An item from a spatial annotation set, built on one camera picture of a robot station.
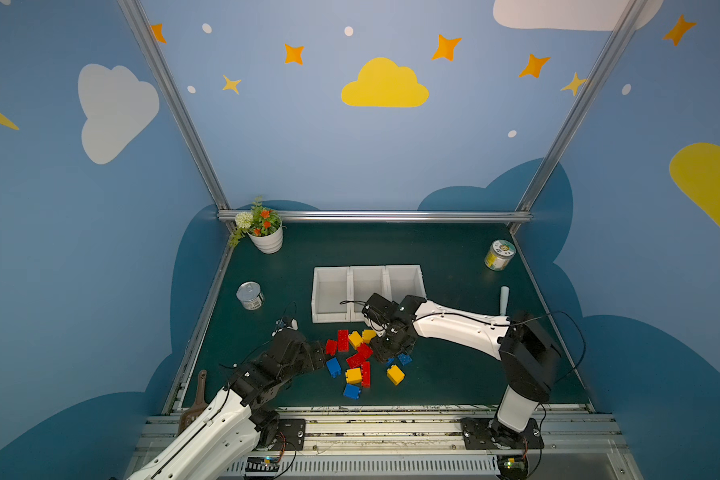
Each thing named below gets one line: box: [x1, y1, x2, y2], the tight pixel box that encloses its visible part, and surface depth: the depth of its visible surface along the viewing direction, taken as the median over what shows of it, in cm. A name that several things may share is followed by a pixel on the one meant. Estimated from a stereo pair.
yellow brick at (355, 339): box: [348, 331, 363, 350], surface depth 90 cm
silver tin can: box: [236, 281, 265, 311], surface depth 97 cm
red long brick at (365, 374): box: [361, 361, 371, 388], surface depth 84 cm
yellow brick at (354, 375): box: [345, 367, 363, 385], surface depth 84 cm
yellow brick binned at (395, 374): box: [387, 364, 405, 386], surface depth 84 cm
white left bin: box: [311, 266, 351, 323], surface depth 101 cm
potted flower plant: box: [228, 195, 286, 255], surface depth 106 cm
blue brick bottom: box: [343, 383, 361, 400], surface depth 82 cm
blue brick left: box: [326, 357, 342, 378], surface depth 85 cm
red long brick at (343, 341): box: [338, 329, 349, 353], surface depth 92 cm
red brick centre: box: [346, 343, 373, 369], surface depth 88 cm
